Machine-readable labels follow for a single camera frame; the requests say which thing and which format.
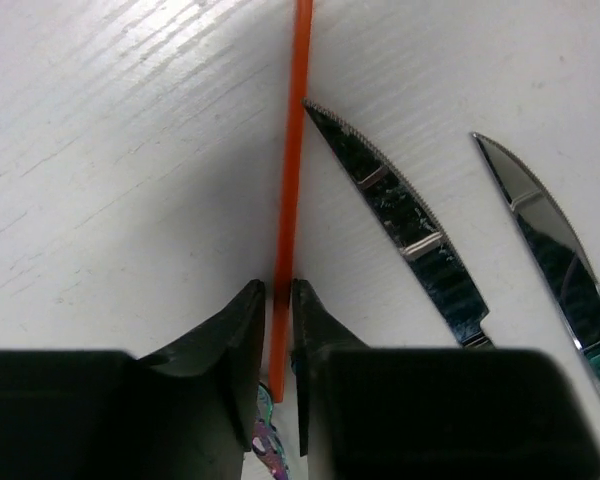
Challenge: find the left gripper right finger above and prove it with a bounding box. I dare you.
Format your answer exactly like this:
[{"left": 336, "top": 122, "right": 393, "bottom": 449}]
[{"left": 291, "top": 280, "right": 600, "bottom": 479}]

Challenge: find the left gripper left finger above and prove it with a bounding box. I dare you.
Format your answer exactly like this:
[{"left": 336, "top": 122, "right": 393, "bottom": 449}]
[{"left": 0, "top": 280, "right": 265, "bottom": 479}]

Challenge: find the ornate iridescent spoon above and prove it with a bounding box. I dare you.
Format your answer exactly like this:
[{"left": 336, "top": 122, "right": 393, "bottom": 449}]
[{"left": 252, "top": 382, "right": 291, "bottom": 480}]

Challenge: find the brown handled knife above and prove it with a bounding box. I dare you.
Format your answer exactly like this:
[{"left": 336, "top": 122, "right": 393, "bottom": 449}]
[{"left": 302, "top": 98, "right": 493, "bottom": 348}]

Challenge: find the green handled knife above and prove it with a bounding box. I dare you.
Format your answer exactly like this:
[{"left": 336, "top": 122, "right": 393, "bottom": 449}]
[{"left": 471, "top": 132, "right": 600, "bottom": 392}]

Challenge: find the orange chopstick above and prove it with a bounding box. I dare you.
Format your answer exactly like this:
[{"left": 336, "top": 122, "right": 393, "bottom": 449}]
[{"left": 268, "top": 0, "right": 313, "bottom": 403}]

